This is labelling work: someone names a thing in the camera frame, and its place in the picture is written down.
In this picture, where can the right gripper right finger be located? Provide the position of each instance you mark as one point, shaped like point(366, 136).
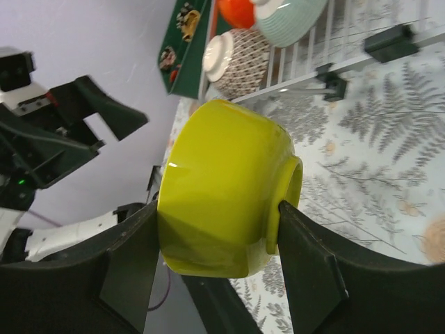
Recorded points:
point(334, 285)

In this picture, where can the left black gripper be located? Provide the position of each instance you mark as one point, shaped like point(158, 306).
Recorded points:
point(51, 142)

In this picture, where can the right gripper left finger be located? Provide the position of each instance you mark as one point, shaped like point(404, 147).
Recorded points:
point(100, 285)

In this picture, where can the lime green bowl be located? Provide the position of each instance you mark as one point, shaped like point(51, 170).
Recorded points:
point(218, 208)

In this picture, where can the light green striped bowl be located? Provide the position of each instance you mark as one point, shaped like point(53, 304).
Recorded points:
point(284, 22)

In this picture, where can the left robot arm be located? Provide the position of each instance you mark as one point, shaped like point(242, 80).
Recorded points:
point(18, 194)

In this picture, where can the green compartment organizer tray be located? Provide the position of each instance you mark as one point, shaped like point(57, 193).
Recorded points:
point(181, 52)

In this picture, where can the floral table mat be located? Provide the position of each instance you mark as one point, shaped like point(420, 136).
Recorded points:
point(374, 173)

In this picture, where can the white brown patterned bowl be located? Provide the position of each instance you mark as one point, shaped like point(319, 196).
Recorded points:
point(236, 61)

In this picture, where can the front orange bowl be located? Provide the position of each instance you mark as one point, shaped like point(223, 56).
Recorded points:
point(237, 13)

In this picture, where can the metal wire dish rack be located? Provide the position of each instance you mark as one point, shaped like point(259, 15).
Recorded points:
point(348, 36)

